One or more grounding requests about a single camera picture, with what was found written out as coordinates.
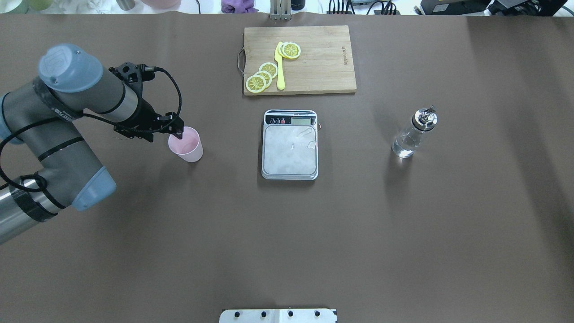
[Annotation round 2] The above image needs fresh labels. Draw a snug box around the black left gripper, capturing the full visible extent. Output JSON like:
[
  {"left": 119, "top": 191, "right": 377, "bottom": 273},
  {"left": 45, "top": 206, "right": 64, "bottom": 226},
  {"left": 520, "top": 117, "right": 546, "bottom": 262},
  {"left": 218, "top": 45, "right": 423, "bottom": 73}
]
[{"left": 113, "top": 101, "right": 184, "bottom": 143}]

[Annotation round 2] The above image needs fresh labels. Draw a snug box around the pink plastic cup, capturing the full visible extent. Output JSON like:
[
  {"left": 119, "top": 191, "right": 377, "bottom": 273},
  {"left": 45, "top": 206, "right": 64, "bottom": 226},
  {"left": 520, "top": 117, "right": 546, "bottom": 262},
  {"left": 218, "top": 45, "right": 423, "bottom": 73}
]
[{"left": 168, "top": 127, "right": 204, "bottom": 163}]

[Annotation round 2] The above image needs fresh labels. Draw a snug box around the glass sauce bottle metal spout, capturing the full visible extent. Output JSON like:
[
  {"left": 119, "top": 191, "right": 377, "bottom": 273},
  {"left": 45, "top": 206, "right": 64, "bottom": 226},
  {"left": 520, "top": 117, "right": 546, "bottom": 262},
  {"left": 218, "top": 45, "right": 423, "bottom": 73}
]
[{"left": 391, "top": 105, "right": 438, "bottom": 159}]

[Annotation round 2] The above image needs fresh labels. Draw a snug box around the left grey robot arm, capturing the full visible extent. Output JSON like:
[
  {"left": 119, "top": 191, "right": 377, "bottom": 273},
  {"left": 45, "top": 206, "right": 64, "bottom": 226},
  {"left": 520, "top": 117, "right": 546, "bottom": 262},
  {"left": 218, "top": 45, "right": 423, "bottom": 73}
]
[{"left": 1, "top": 43, "right": 184, "bottom": 243}]

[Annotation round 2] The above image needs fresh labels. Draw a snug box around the digital kitchen scale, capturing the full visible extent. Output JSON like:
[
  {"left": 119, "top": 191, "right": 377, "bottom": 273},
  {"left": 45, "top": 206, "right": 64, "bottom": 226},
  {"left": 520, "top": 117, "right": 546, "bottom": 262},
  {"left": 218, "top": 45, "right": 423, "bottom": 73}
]
[{"left": 261, "top": 109, "right": 319, "bottom": 181}]

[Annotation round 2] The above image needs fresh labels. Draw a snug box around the lemon slice lowest of three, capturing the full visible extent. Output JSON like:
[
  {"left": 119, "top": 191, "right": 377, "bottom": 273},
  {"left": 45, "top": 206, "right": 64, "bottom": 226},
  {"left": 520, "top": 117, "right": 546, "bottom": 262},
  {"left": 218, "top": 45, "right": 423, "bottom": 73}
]
[{"left": 245, "top": 74, "right": 267, "bottom": 94}]

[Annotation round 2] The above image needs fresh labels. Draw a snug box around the lemon slice middle of three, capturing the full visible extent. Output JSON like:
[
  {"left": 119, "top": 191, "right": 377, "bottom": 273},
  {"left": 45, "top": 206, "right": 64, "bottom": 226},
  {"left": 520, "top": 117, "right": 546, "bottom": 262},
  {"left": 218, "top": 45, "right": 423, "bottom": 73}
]
[{"left": 254, "top": 71, "right": 273, "bottom": 88}]

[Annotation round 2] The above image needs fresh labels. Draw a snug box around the yellow plastic knife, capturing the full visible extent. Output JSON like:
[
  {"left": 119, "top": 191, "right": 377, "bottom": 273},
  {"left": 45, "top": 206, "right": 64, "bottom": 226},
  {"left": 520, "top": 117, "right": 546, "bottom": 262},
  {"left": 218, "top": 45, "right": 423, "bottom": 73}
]
[{"left": 274, "top": 41, "right": 285, "bottom": 91}]

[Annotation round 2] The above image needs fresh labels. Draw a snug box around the pink bowl with ice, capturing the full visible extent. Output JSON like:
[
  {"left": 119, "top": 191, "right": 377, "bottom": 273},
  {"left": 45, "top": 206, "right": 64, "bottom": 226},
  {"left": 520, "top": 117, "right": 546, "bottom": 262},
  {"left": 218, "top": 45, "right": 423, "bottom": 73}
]
[{"left": 142, "top": 0, "right": 181, "bottom": 9}]

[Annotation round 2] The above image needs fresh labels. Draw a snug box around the purple cloth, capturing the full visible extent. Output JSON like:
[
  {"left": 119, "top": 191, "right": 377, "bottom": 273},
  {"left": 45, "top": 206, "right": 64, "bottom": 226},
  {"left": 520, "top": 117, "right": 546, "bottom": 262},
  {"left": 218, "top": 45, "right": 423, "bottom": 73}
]
[{"left": 221, "top": 0, "right": 259, "bottom": 14}]

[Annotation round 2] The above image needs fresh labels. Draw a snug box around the lemon slice near knife tip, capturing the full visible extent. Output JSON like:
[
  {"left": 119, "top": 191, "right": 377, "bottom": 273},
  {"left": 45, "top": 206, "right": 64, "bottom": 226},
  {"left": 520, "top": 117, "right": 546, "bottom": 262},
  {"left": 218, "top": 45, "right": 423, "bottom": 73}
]
[{"left": 279, "top": 42, "right": 302, "bottom": 60}]

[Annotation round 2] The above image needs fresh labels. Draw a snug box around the wooden cutting board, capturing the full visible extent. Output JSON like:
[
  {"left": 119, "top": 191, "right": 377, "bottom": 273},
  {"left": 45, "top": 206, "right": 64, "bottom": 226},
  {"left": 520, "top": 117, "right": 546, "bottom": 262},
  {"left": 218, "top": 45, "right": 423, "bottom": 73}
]
[{"left": 243, "top": 25, "right": 357, "bottom": 96}]

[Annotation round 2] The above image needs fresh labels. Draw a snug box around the aluminium frame post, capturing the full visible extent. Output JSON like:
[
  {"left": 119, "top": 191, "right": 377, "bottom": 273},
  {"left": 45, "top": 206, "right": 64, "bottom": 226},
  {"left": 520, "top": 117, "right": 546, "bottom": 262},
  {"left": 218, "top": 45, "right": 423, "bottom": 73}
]
[{"left": 270, "top": 0, "right": 292, "bottom": 21}]

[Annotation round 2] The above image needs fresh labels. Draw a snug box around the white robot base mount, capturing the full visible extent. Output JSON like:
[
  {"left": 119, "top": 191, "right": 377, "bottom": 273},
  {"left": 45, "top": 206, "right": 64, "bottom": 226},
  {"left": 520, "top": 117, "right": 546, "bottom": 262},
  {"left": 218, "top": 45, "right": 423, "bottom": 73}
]
[{"left": 219, "top": 308, "right": 338, "bottom": 323}]

